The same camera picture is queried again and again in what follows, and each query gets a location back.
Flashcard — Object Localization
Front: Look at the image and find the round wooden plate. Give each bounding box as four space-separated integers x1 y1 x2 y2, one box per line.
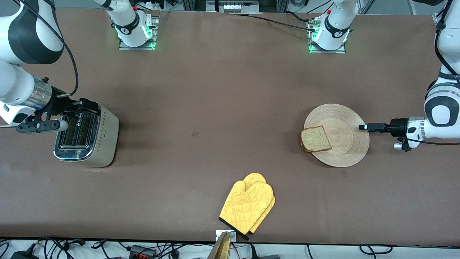
304 104 370 168

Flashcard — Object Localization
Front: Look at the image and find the silver two-slot toaster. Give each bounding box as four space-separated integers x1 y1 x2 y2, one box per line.
53 100 120 168

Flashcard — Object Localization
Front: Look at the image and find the black cable across table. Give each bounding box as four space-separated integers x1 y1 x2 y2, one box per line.
230 13 317 32

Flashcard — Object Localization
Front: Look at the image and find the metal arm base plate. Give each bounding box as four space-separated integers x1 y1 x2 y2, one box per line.
307 16 347 54
119 16 159 51

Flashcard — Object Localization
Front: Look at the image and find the grey power strip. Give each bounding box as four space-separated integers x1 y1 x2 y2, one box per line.
217 0 250 14

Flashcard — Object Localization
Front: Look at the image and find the red and black connector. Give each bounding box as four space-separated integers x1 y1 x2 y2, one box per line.
129 245 157 258

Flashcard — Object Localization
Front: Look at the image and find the brass coloured bar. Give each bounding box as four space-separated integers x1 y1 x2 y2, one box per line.
207 232 231 259

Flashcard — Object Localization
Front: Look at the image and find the brown bread slice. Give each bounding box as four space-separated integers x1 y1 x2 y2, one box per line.
300 125 332 153

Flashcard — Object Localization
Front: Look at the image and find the black tangled cable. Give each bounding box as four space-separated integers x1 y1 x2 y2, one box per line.
36 237 87 259

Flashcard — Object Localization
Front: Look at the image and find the black looped cable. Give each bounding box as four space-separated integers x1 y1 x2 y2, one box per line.
359 244 393 254

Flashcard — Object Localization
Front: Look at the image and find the yellow quilted oven mitt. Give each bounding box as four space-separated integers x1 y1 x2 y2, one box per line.
219 180 275 236
244 173 276 241

